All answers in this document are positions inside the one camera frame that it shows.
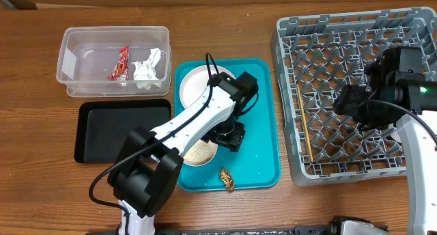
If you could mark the large white plate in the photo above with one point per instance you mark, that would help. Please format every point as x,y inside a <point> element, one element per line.
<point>193,85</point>

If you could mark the grey plastic dish rack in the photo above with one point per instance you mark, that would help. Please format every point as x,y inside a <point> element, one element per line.
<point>321,54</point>

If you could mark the wooden chopstick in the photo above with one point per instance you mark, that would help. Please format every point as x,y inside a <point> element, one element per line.
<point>304,124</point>

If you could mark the black rail at table edge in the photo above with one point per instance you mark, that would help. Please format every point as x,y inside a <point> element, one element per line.
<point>338,225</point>

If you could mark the white cup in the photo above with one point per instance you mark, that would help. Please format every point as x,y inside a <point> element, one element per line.
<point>394,135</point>

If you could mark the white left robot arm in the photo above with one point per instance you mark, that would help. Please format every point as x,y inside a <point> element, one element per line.
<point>149,163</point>

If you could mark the teal plastic tray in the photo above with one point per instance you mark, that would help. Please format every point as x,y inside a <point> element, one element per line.
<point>257,163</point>

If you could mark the clear plastic bin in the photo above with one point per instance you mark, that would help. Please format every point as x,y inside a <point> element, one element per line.
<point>88,55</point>

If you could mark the brown food scrap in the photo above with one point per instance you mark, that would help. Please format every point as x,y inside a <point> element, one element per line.
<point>227,179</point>

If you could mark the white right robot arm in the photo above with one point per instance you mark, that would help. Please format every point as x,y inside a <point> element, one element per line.
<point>398,93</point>

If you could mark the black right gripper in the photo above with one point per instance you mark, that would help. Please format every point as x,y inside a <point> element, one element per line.
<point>346,102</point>

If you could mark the red snack wrapper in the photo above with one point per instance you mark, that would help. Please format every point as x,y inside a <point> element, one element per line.
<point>120,71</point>

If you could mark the black tray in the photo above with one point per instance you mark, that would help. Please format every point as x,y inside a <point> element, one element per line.
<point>103,126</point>

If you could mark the white napkin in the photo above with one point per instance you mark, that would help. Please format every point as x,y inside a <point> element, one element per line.
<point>145,71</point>

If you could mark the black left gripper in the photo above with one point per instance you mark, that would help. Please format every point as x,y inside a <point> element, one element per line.
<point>233,140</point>

